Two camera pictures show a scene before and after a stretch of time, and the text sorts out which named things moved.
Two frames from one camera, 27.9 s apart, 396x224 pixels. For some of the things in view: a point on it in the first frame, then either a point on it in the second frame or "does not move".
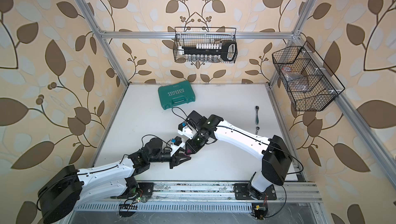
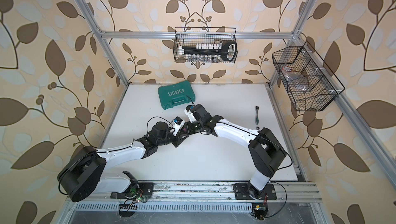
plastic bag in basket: x=295 y=81 does not move
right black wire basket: x=310 y=83 does not move
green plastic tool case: x=172 y=95 does not move
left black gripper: x=176 y=160 -> x=178 y=139
